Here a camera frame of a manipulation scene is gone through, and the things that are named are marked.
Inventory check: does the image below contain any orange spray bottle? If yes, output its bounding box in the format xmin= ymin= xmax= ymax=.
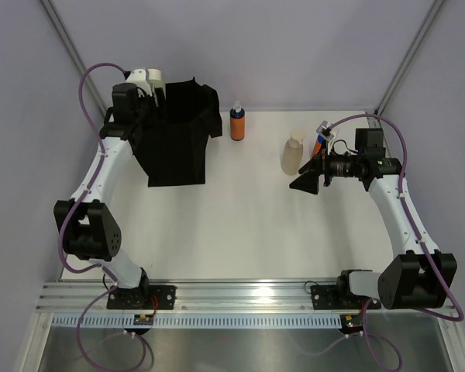
xmin=229 ymin=101 xmax=246 ymax=141
xmin=311 ymin=135 xmax=326 ymax=158

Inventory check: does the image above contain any right side aluminium rail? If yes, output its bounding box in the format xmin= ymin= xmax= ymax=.
xmin=364 ymin=110 xmax=435 ymax=282

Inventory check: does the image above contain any black canvas bag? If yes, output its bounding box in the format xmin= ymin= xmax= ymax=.
xmin=135 ymin=78 xmax=222 ymax=188

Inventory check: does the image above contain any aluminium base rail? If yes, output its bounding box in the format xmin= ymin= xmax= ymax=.
xmin=34 ymin=279 xmax=456 ymax=313

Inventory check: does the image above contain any white slotted cable duct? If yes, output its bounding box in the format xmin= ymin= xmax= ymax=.
xmin=52 ymin=313 xmax=342 ymax=329

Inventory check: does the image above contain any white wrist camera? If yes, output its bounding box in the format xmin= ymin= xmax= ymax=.
xmin=126 ymin=68 xmax=150 ymax=91
xmin=316 ymin=120 xmax=334 ymax=142

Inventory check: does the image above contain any pale green round bottle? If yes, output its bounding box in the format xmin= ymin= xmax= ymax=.
xmin=146 ymin=68 xmax=166 ymax=92

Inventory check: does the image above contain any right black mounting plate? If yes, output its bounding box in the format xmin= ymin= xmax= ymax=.
xmin=305 ymin=284 xmax=368 ymax=310

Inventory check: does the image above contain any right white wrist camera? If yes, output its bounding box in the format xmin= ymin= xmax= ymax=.
xmin=316 ymin=120 xmax=334 ymax=142

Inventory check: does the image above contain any right aluminium frame post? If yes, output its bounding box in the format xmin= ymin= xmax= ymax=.
xmin=374 ymin=0 xmax=447 ymax=115

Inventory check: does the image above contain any black mounting plate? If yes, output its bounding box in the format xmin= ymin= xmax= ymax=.
xmin=106 ymin=285 xmax=177 ymax=310
xmin=305 ymin=284 xmax=368 ymax=310

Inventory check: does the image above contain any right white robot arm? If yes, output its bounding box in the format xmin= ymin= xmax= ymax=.
xmin=290 ymin=129 xmax=457 ymax=310

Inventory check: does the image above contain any beige pump bottle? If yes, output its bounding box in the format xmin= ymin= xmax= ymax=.
xmin=281 ymin=129 xmax=305 ymax=175

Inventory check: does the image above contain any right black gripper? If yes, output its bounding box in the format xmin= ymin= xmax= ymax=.
xmin=291 ymin=139 xmax=363 ymax=195

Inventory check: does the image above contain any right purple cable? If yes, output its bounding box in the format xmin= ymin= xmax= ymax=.
xmin=286 ymin=112 xmax=465 ymax=368

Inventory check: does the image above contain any aluminium frame post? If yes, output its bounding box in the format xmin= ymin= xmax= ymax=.
xmin=374 ymin=0 xmax=447 ymax=115
xmin=37 ymin=0 xmax=107 ymax=114

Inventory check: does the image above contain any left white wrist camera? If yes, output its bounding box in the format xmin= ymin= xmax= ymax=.
xmin=126 ymin=68 xmax=150 ymax=91

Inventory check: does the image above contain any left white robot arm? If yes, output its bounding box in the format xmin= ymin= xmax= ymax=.
xmin=53 ymin=82 xmax=166 ymax=310

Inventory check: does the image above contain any left aluminium frame post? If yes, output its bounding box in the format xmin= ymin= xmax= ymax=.
xmin=37 ymin=0 xmax=107 ymax=114

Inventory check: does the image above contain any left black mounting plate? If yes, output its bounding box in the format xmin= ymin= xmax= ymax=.
xmin=106 ymin=285 xmax=177 ymax=310

